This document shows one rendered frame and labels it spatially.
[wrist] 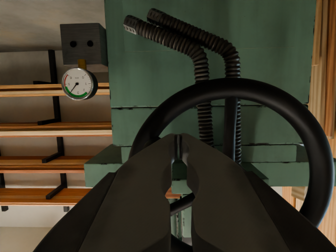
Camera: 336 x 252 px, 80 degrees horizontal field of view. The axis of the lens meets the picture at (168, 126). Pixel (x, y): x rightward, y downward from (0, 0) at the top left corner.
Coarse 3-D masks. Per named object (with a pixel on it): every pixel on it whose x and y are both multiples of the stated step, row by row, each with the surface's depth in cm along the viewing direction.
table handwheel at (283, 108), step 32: (192, 96) 26; (224, 96) 26; (256, 96) 26; (288, 96) 26; (160, 128) 27; (224, 128) 28; (320, 128) 26; (320, 160) 27; (192, 192) 29; (320, 192) 27
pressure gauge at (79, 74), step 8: (80, 64) 40; (64, 72) 38; (72, 72) 39; (80, 72) 39; (88, 72) 38; (64, 80) 39; (72, 80) 39; (80, 80) 39; (88, 80) 39; (96, 80) 41; (64, 88) 39; (80, 88) 39; (88, 88) 39; (96, 88) 41; (72, 96) 39; (80, 96) 39; (88, 96) 40
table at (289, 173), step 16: (112, 144) 67; (96, 160) 50; (112, 160) 50; (304, 160) 47; (96, 176) 48; (176, 176) 39; (272, 176) 47; (288, 176) 46; (304, 176) 46; (176, 192) 38
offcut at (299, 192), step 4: (292, 188) 51; (296, 188) 50; (300, 188) 49; (304, 188) 48; (292, 192) 51; (296, 192) 50; (300, 192) 49; (304, 192) 49; (292, 196) 51; (296, 196) 50; (300, 196) 50; (304, 196) 49
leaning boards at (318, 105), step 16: (320, 0) 134; (320, 16) 136; (320, 32) 140; (320, 48) 141; (320, 64) 142; (320, 80) 143; (320, 96) 144; (320, 112) 145; (288, 192) 223; (320, 224) 172
